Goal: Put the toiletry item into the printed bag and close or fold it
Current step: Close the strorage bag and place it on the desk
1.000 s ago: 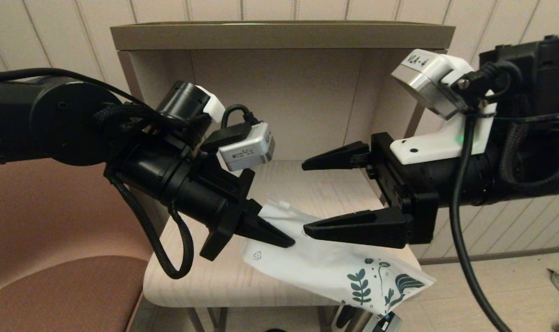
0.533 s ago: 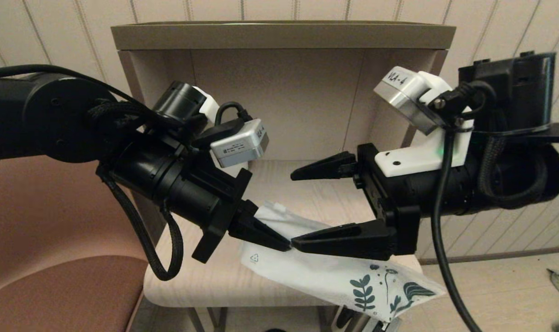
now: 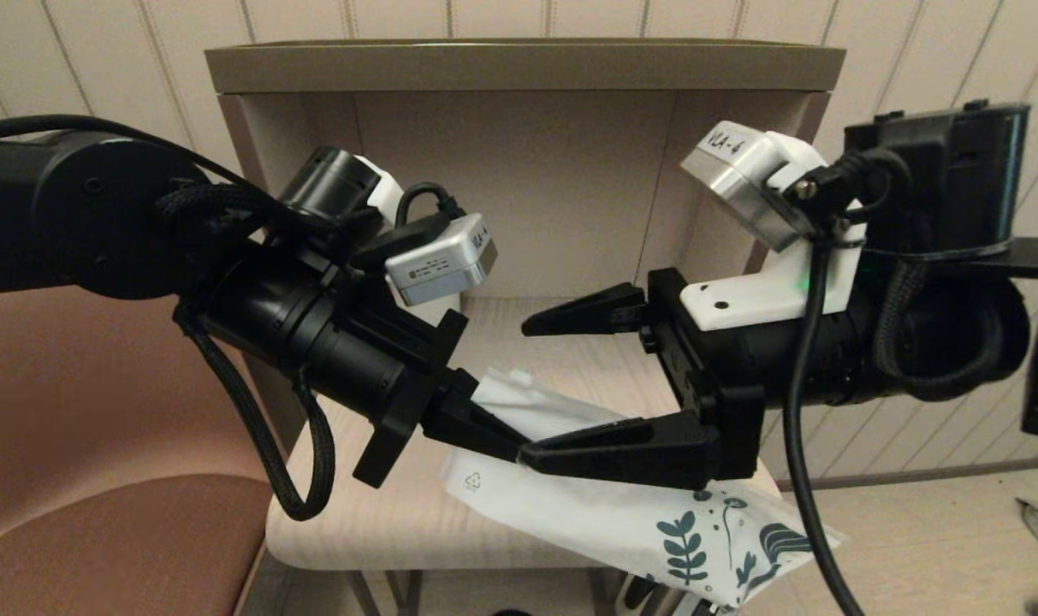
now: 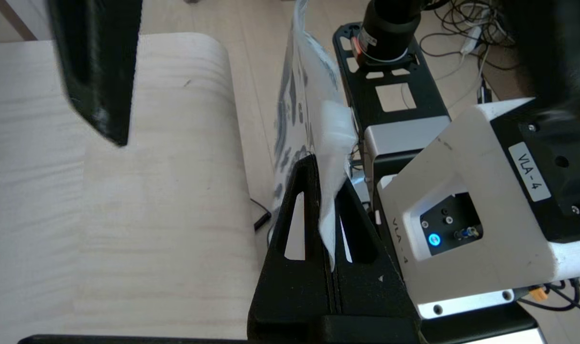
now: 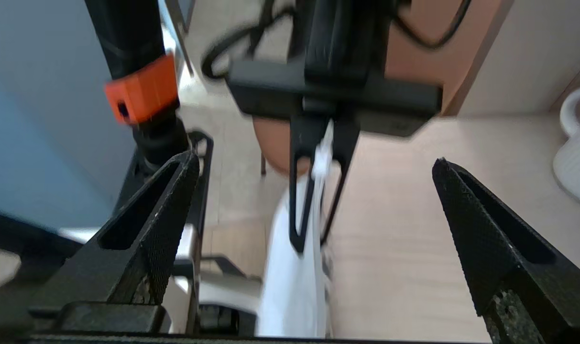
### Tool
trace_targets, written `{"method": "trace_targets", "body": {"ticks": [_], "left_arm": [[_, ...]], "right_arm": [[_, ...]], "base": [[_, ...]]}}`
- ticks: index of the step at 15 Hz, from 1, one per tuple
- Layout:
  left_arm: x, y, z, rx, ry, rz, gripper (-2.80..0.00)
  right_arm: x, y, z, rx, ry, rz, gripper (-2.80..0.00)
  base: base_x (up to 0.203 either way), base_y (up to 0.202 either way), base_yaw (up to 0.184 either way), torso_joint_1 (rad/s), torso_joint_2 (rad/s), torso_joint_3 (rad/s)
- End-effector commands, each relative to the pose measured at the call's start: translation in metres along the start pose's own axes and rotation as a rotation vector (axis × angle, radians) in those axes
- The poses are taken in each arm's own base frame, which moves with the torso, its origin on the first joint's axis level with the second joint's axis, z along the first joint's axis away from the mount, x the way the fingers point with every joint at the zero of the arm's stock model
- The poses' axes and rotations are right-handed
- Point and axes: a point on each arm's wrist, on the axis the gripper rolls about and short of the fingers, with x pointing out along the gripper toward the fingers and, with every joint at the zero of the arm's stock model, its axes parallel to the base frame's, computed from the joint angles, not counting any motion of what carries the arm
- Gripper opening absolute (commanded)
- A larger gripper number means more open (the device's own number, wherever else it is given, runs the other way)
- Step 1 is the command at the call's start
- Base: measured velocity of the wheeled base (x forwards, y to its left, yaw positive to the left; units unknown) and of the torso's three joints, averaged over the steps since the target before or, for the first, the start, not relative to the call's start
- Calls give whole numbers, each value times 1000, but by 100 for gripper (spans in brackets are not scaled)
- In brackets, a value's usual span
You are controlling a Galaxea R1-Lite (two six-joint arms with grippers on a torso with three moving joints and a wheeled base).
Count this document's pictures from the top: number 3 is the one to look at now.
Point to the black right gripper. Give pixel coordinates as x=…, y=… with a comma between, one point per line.
x=869, y=342

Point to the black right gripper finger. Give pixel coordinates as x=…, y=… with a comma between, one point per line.
x=630, y=452
x=587, y=312

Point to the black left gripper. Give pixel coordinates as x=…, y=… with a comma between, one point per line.
x=330, y=334

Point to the white floral zip pouch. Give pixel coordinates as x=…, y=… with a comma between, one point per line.
x=587, y=505

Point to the beige wooden desk with hutch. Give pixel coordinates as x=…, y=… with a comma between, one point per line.
x=518, y=68

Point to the pink chair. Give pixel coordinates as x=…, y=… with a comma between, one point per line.
x=99, y=547

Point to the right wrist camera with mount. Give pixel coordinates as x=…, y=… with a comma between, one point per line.
x=767, y=291

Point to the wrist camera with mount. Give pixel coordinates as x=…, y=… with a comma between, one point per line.
x=767, y=291
x=450, y=257

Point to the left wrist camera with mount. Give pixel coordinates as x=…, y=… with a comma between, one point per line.
x=450, y=257

